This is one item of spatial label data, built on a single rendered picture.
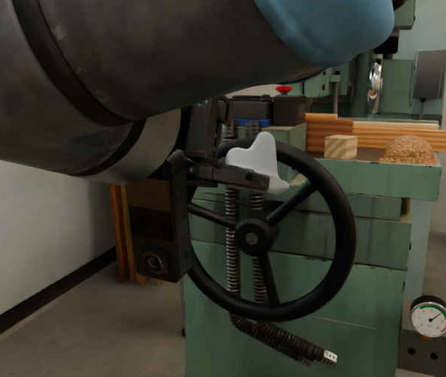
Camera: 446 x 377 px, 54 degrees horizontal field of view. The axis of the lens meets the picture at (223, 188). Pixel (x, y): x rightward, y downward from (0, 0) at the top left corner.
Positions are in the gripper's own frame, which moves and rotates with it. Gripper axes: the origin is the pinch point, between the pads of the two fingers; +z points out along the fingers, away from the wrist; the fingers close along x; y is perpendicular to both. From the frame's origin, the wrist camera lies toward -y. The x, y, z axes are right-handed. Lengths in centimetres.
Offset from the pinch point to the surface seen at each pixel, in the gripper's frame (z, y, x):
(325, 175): 14.0, 4.2, -9.3
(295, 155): 12.9, 6.6, -5.1
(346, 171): 32.4, 7.7, -10.1
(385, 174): 32.4, 7.7, -16.5
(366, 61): 58, 38, -9
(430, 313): 33.7, -14.1, -25.2
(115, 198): 141, 2, 111
